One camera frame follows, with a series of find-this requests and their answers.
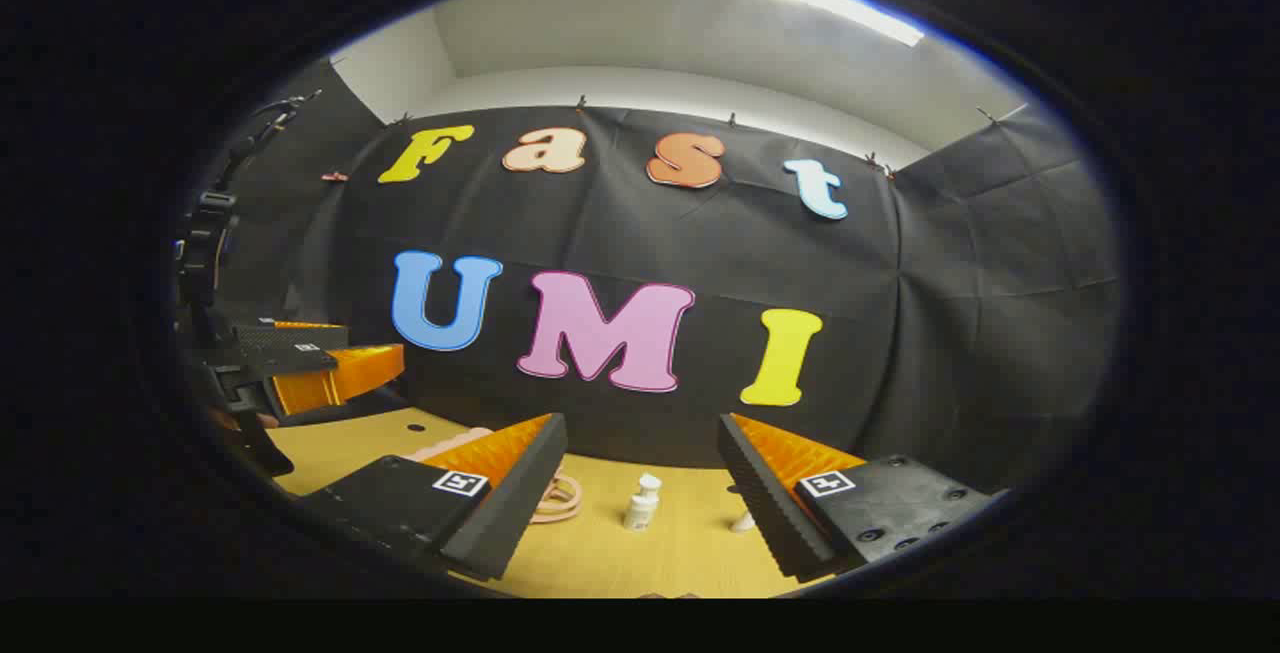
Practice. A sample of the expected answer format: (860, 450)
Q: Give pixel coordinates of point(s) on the white pump bottle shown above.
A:
(640, 511)

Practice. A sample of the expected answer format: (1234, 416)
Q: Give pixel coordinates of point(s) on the white squeeze tube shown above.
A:
(742, 523)

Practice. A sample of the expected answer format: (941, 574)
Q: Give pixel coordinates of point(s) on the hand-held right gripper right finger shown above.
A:
(765, 503)

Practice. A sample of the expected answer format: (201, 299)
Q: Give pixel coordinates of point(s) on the pink suitcase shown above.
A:
(447, 445)

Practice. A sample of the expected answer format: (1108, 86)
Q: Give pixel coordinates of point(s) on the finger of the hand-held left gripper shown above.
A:
(285, 348)
(350, 373)

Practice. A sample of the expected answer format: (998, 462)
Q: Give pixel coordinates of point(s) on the black backdrop cloth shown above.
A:
(720, 253)

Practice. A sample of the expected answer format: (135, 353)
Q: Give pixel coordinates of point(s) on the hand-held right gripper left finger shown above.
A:
(525, 488)

